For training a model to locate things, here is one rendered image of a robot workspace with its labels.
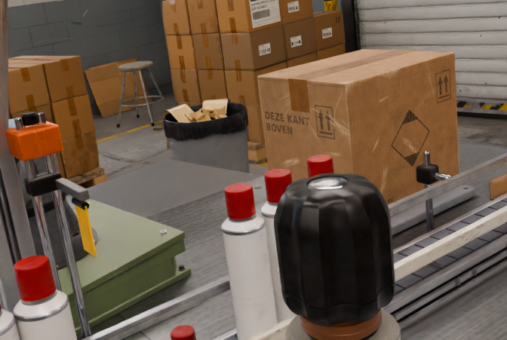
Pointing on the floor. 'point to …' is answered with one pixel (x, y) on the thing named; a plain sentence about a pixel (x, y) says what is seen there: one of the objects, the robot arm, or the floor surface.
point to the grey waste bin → (215, 151)
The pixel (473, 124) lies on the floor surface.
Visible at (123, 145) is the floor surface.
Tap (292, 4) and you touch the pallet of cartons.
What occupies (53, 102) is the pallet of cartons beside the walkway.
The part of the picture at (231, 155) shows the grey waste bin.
